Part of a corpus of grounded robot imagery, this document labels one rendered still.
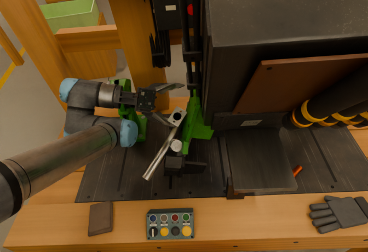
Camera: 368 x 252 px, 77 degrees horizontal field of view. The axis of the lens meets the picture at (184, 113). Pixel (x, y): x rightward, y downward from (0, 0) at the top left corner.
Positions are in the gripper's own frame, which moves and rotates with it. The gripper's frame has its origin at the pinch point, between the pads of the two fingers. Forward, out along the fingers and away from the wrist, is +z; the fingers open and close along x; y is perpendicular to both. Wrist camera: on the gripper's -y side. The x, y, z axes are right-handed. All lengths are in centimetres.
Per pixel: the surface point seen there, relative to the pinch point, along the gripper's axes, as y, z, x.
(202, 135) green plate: 2.9, 7.9, -8.5
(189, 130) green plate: 6.1, 2.8, -7.2
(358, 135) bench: -13, 78, -2
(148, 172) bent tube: -6.9, -7.3, -24.4
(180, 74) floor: -205, 18, 42
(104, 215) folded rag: -4.8, -20.1, -39.8
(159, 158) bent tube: -8.0, -4.3, -19.3
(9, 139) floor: -174, -145, -52
